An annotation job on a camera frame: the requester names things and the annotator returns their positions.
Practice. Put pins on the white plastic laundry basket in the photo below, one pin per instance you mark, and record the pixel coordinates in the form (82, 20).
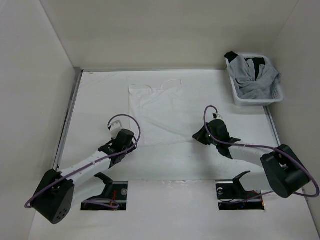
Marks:
(276, 97)

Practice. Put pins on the grey tank top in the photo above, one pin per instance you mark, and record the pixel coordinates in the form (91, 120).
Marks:
(245, 85)

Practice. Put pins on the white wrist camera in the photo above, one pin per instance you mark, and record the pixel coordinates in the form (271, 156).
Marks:
(217, 116)
(114, 128)

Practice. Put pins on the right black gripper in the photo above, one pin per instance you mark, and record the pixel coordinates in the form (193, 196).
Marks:
(199, 136)

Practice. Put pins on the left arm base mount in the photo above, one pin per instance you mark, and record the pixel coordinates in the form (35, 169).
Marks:
(111, 196)

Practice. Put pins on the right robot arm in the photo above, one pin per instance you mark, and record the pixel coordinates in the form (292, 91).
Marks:
(283, 176)

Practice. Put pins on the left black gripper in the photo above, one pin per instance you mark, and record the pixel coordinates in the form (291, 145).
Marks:
(131, 149)

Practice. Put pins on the white tank top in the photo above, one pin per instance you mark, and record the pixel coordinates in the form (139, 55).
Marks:
(162, 113)

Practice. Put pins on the black tank top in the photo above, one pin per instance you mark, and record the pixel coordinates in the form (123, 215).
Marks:
(253, 63)

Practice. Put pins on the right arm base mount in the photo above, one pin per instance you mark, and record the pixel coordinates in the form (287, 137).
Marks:
(232, 196)

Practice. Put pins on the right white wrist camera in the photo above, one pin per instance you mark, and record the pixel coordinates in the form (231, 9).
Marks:
(217, 116)

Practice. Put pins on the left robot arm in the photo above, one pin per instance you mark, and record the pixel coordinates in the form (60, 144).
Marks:
(55, 194)

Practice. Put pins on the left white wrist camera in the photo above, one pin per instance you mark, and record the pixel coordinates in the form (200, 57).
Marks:
(114, 128)

